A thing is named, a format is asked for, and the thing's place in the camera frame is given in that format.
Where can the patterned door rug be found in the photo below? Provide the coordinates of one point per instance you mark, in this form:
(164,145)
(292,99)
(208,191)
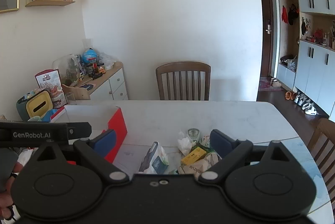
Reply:
(268,84)

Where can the wooden slat-back chair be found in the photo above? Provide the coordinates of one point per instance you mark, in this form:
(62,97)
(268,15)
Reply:
(183,69)

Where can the dark blue pad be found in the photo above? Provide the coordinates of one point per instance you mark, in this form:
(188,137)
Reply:
(87,86)

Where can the white and blue pouch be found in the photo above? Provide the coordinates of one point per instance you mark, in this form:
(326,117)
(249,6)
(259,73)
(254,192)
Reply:
(154,158)

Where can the clear drinking glass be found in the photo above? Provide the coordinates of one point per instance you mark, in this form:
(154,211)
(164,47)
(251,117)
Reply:
(70,98)

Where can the red cardboard box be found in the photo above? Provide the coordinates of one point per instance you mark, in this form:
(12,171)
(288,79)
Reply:
(117,132)

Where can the dark jar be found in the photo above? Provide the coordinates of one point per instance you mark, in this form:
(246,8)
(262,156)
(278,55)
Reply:
(89,68)

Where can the jar with orange label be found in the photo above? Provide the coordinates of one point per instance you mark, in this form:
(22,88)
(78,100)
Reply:
(101,68)

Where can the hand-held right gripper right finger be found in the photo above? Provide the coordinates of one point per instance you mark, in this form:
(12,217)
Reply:
(221,141)

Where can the clear bag of white pieces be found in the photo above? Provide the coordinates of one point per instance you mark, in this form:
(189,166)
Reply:
(184,144)

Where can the large glass jar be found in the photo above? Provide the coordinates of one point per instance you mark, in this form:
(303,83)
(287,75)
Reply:
(66,68)

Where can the brown paper bag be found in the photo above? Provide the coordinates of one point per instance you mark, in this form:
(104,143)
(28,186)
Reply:
(202,165)

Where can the pale green mug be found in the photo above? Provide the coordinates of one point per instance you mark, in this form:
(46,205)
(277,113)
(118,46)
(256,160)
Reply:
(34,119)

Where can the yellow carton box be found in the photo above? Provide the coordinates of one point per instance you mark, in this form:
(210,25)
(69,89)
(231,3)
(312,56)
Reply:
(193,156)

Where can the grey-green oval case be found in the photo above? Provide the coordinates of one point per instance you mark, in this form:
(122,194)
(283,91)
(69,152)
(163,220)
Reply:
(193,134)

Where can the white sideboard with wooden top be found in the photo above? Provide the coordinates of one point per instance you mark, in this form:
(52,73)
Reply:
(112,82)

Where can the white wardrobe cabinet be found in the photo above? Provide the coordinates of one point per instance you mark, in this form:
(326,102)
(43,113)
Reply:
(311,30)

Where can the red and white food bag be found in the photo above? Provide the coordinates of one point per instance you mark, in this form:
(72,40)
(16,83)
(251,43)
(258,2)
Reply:
(51,85)

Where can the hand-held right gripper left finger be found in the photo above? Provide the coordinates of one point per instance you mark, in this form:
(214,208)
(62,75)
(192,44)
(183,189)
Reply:
(104,139)

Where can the row of shoes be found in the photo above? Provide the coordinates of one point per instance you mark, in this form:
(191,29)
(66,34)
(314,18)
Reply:
(302,102)

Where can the clear plastic bags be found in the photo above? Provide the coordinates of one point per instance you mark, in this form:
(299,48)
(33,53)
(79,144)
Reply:
(107,60)

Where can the blue rubber gloves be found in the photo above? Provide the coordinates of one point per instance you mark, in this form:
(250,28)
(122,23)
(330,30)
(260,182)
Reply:
(48,116)

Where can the dark wooden chair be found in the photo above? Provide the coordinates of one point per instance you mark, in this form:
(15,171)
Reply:
(323,140)

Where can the yellow and green tissue box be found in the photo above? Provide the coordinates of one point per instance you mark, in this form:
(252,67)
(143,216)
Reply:
(36,106)

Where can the blue globe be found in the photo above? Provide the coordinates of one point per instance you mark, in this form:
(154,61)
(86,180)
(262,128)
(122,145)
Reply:
(90,55)

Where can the wooden rack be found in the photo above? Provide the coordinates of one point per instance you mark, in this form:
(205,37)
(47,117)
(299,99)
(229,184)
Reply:
(76,91)

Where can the black hanging bag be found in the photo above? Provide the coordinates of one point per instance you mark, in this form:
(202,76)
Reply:
(293,14)

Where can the black flashlight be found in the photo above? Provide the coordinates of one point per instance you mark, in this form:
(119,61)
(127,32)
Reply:
(95,76)

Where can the dark brown door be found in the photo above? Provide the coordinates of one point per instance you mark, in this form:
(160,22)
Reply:
(265,25)

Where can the person's left hand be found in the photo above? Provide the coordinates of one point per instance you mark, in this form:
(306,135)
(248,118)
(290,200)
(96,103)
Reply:
(17,168)

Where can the red hanging bag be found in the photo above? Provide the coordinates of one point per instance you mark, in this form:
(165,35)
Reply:
(284,14)

